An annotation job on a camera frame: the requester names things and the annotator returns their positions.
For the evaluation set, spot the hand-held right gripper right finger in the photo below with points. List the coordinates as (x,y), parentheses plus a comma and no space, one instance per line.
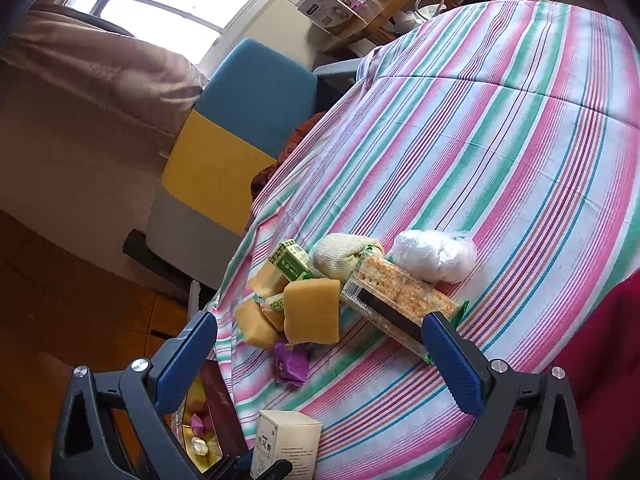
(450,360)

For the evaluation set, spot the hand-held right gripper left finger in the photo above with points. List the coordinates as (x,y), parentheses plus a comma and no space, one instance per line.
(187,355)

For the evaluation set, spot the dark red gift box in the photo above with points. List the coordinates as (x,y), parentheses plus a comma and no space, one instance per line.
(220,400)

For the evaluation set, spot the long cracker packet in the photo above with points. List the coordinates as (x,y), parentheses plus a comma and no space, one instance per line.
(395,290)

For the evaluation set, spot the green yellow snack packet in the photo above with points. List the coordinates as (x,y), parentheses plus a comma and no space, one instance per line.
(274,307)

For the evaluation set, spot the purple snack packet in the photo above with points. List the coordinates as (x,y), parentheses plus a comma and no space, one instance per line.
(289,364)

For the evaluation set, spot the white plastic bag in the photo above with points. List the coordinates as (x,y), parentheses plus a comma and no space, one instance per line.
(430,255)

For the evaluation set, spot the white medicine box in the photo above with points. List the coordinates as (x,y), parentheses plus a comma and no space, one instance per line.
(285,440)

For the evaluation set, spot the large yellow sponge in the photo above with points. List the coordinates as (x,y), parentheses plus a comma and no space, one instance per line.
(310,312)

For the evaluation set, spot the purple wrapped candy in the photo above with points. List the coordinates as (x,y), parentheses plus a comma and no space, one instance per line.
(198,424)

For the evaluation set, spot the green printed carton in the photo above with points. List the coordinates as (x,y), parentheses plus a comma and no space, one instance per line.
(292,262)

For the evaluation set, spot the cream knitted cloth bundle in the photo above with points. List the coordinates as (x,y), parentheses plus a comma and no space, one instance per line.
(340,255)

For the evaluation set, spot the red blanket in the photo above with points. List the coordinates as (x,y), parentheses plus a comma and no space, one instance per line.
(610,360)

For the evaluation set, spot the striped blanket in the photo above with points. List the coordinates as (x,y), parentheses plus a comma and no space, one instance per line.
(450,160)

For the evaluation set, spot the dark red cloth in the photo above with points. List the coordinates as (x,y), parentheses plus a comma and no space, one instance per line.
(295,145)

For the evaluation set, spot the blue and yellow chair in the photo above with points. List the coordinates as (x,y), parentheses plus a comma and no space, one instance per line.
(250,90)

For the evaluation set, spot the beige curtain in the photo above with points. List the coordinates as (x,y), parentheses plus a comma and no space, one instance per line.
(100,70)

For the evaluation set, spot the window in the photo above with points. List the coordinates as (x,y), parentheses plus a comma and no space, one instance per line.
(165,0)

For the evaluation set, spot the wooden side table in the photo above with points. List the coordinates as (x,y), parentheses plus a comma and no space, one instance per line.
(380,10)

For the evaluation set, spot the white printed appliance box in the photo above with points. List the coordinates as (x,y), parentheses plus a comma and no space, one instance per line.
(322,10)

